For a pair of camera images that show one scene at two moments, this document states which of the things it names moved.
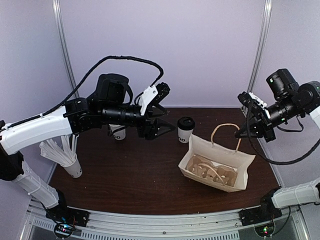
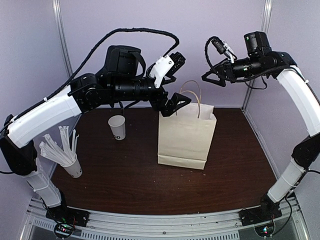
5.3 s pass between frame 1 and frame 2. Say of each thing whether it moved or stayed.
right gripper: moved
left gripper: moved
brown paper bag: moved
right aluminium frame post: stayed
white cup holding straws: stayed
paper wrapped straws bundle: stayed
